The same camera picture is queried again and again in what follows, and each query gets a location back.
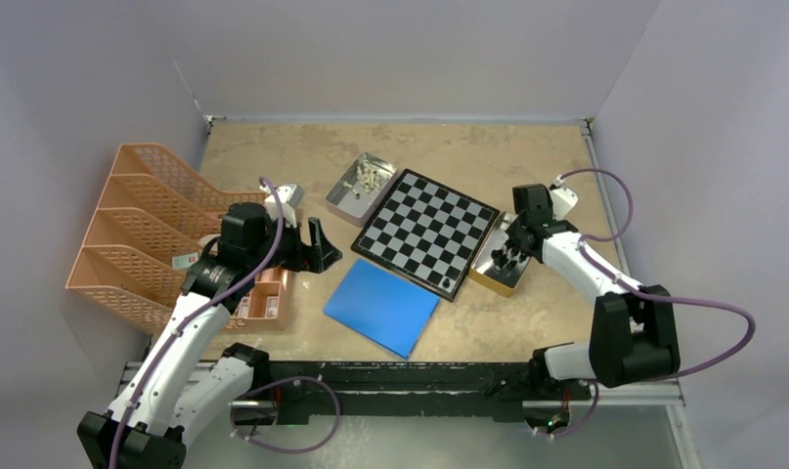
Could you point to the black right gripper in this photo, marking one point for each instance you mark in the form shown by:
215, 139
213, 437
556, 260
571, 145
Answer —
512, 231

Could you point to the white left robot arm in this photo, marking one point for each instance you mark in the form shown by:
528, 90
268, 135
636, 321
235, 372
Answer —
153, 421

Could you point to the peach mesh file rack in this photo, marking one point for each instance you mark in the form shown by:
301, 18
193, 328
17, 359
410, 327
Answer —
153, 208

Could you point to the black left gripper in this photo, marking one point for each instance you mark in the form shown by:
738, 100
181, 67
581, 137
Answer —
312, 258

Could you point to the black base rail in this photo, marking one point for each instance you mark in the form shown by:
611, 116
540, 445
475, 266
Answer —
501, 391

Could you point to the pink tin with white pieces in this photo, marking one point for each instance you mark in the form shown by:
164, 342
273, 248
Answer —
342, 203

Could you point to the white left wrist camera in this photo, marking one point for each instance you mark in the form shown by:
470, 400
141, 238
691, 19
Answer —
288, 197

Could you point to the white chess pieces pile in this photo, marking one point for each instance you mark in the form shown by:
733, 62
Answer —
368, 177

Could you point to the blue mat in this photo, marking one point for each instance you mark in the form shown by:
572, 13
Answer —
386, 309

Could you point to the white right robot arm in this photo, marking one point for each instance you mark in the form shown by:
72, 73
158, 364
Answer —
633, 335

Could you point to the yellow tin with black pieces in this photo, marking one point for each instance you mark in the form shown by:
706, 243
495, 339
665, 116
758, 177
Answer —
498, 265

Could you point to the peach desk organizer tray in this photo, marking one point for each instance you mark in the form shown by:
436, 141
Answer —
264, 308

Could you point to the black white chessboard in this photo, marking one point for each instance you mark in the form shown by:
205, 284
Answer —
425, 231

